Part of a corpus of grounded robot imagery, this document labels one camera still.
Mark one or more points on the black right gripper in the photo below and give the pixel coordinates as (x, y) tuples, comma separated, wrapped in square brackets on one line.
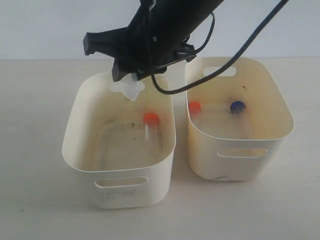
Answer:
[(147, 45)]

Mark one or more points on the orange-capped tube with label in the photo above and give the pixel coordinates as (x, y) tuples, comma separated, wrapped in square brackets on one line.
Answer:
[(152, 133)]

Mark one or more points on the blue-capped tube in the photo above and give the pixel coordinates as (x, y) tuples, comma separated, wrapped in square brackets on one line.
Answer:
[(131, 87), (240, 114)]

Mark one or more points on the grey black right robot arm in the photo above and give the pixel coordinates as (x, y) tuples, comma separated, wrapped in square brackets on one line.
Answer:
[(201, 9)]

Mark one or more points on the cream plastic bin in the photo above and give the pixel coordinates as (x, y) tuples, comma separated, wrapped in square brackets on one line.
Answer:
[(104, 144), (217, 150)]

